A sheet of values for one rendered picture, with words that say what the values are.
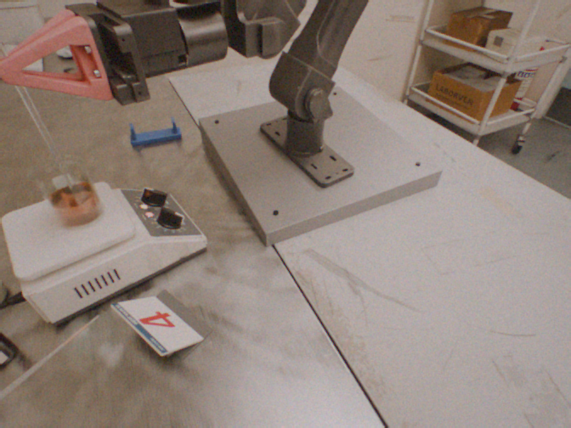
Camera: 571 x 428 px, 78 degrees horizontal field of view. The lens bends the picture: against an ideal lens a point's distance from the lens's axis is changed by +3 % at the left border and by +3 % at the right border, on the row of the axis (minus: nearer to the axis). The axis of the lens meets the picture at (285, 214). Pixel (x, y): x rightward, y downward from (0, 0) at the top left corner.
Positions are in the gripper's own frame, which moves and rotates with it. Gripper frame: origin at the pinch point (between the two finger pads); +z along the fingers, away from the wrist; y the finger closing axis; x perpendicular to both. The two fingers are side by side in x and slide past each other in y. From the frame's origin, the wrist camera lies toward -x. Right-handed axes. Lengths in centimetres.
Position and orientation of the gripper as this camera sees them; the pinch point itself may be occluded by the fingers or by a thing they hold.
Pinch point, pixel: (11, 70)
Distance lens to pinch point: 39.6
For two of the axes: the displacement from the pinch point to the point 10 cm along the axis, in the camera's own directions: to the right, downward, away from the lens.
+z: -7.8, 4.2, -4.7
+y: 6.3, 5.3, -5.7
